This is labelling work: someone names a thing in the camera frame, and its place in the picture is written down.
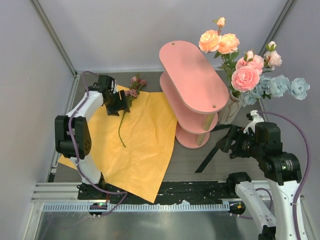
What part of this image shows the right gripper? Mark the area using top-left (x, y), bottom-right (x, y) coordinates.
top-left (216, 124), bottom-right (264, 158)

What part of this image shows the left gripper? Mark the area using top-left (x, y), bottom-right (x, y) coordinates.
top-left (104, 90), bottom-right (130, 117)

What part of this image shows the black ribbon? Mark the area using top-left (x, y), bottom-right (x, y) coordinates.
top-left (195, 125), bottom-right (243, 173)

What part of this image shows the mauve flower stem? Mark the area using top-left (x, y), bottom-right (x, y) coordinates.
top-left (118, 73), bottom-right (147, 147)

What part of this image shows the orange flower bouquet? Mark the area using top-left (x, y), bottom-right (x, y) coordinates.
top-left (57, 84), bottom-right (178, 204)

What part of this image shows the small pink flower stem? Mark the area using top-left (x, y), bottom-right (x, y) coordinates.
top-left (229, 50), bottom-right (265, 98)

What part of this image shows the blue flower stem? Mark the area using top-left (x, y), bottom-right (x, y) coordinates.
top-left (240, 75), bottom-right (311, 107)

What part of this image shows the orange rose stem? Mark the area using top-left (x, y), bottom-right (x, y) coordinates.
top-left (198, 17), bottom-right (240, 78)

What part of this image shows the pink rose stem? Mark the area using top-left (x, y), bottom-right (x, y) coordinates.
top-left (263, 41), bottom-right (282, 71)

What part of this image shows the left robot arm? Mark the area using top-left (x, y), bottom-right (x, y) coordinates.
top-left (54, 90), bottom-right (128, 200)

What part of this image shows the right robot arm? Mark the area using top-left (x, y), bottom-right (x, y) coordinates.
top-left (217, 122), bottom-right (308, 240)

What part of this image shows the white ribbed ceramic vase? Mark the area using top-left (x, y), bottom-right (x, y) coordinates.
top-left (218, 92), bottom-right (243, 125)

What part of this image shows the pink three-tier shelf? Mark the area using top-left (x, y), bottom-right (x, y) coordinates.
top-left (159, 40), bottom-right (229, 149)

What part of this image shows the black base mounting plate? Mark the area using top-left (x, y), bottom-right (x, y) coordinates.
top-left (76, 181), bottom-right (238, 205)

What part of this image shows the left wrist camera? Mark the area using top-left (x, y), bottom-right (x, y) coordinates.
top-left (88, 74), bottom-right (118, 94)

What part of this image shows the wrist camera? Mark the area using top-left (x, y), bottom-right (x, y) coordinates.
top-left (243, 110), bottom-right (265, 134)
top-left (88, 74), bottom-right (118, 94)

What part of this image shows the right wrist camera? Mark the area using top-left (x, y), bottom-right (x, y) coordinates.
top-left (243, 110), bottom-right (265, 134)

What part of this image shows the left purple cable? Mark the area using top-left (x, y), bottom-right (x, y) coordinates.
top-left (68, 71), bottom-right (129, 217)

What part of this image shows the purple cable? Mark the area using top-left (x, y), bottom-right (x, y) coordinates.
top-left (68, 71), bottom-right (129, 217)
top-left (237, 111), bottom-right (311, 240)

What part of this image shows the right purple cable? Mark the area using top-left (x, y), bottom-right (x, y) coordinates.
top-left (237, 111), bottom-right (311, 240)

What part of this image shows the white slotted cable duct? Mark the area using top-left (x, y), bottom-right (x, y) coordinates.
top-left (42, 201), bottom-right (230, 213)

